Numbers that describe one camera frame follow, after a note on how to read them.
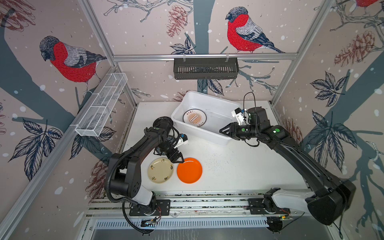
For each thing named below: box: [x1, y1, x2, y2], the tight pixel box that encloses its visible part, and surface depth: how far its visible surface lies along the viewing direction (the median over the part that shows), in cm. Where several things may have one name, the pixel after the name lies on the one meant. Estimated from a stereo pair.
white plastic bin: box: [171, 90, 243, 146], surface depth 109 cm
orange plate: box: [176, 157, 203, 184], surface depth 88 cm
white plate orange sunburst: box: [182, 108, 207, 127], surface depth 112 cm
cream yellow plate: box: [147, 157, 174, 184], surface depth 89 cm
